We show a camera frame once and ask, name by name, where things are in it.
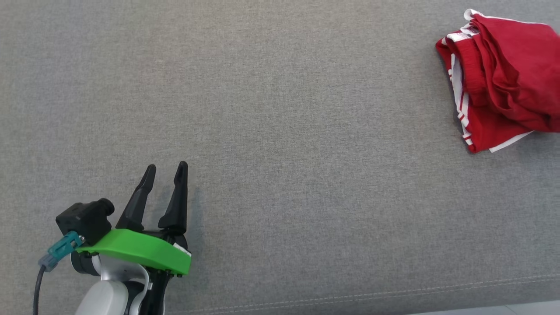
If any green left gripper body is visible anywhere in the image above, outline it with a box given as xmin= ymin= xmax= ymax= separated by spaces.
xmin=76 ymin=228 xmax=192 ymax=315

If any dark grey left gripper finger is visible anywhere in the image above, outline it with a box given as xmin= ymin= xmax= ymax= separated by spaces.
xmin=115 ymin=164 xmax=157 ymax=232
xmin=157 ymin=161 xmax=189 ymax=235

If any left camera cable teal plug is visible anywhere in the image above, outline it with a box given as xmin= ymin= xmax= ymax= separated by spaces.
xmin=32 ymin=231 xmax=84 ymax=315

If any grey fabric sofa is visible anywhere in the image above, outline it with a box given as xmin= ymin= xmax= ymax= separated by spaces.
xmin=0 ymin=0 xmax=560 ymax=315

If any red jersey black number print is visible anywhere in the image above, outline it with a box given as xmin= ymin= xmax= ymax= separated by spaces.
xmin=435 ymin=25 xmax=536 ymax=154

